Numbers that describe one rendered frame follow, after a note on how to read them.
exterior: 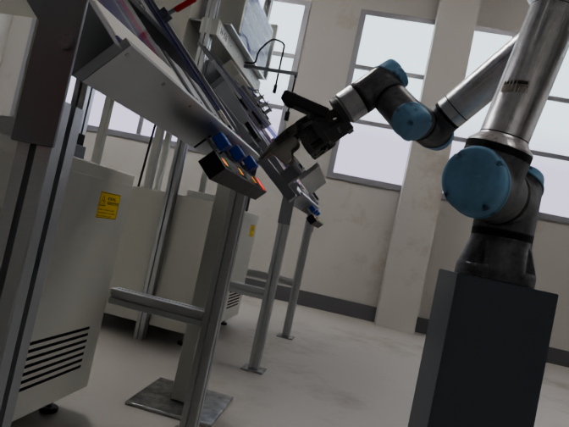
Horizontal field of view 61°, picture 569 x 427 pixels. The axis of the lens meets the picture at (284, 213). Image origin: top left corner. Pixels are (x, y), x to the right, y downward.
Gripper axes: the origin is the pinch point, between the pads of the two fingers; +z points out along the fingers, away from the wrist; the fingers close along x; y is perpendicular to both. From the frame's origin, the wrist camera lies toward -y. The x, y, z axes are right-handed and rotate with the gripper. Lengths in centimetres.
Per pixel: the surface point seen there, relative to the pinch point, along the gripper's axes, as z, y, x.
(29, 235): 20, 12, -64
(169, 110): 5.7, -2.3, -39.8
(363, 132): -58, -53, 293
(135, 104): 7.9, -2.3, -46.9
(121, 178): 33.7, -16.8, 3.4
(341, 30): -92, -137, 293
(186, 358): 54, 29, 30
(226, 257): 23.2, 13.7, 10.0
